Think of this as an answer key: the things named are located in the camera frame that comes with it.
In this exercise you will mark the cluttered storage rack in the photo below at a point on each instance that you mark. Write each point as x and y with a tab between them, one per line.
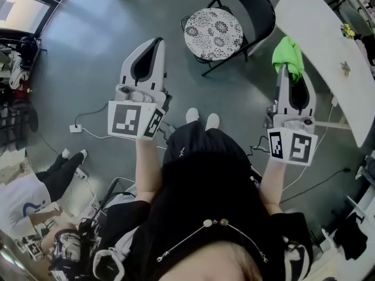
14	92

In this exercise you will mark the spare gripper marker block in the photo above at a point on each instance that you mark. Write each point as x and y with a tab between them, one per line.
33	250

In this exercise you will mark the white table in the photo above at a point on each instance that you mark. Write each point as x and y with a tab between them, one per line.
319	39

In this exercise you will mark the black white patterned bag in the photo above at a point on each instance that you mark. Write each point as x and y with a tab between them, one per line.
67	249

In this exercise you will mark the dried flower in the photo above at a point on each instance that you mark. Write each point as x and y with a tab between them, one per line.
346	68

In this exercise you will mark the person's right forearm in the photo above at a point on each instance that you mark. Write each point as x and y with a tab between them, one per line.
272	183

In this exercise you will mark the black folding chair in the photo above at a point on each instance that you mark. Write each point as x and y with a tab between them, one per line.
257	7

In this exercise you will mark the white power strip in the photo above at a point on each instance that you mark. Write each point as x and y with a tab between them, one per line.
81	173
75	128

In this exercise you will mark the person's white left shoe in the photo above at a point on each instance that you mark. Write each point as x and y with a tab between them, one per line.
192	114

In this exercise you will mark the person's white shoe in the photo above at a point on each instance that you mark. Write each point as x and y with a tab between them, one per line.
212	121
192	114

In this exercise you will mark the yellow flower ornament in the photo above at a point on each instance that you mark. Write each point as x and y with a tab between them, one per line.
348	30

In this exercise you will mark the floral round chair seat cushion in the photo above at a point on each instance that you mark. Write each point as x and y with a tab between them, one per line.
213	34

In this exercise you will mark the black garment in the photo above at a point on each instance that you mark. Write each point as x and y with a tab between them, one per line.
351	236

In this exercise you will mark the person's left forearm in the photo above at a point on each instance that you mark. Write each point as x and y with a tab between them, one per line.
148	168

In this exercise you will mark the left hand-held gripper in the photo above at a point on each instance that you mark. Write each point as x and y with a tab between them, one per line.
124	119

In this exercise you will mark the window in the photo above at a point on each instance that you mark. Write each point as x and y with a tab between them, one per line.
26	1

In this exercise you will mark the green cloth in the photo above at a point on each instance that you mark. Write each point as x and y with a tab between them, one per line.
287	54

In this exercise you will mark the person's white right shoe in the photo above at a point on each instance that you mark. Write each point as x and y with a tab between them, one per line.
212	121

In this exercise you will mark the white chair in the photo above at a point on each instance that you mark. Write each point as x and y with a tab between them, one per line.
360	206

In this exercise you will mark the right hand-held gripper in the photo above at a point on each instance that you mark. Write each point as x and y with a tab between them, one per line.
299	148

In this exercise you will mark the person's black clothing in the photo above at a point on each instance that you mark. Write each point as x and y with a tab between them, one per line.
211	192

